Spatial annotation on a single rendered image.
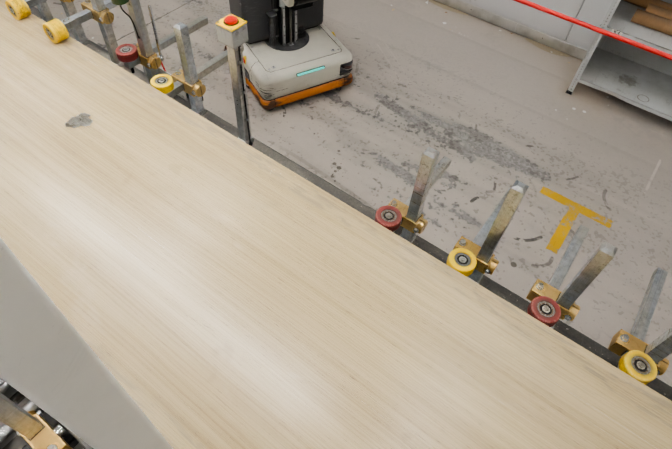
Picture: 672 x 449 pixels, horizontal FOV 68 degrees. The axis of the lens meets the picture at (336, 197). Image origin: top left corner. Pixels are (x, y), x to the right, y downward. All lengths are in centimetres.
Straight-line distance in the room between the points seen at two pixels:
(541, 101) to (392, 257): 238
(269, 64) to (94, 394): 273
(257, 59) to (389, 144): 94
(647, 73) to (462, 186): 166
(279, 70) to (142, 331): 201
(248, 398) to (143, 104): 111
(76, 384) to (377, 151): 264
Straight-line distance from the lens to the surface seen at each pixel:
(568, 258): 171
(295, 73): 306
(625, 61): 406
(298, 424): 125
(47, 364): 41
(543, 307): 148
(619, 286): 285
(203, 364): 131
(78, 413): 49
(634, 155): 355
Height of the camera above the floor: 210
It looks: 51 degrees down
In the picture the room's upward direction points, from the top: 5 degrees clockwise
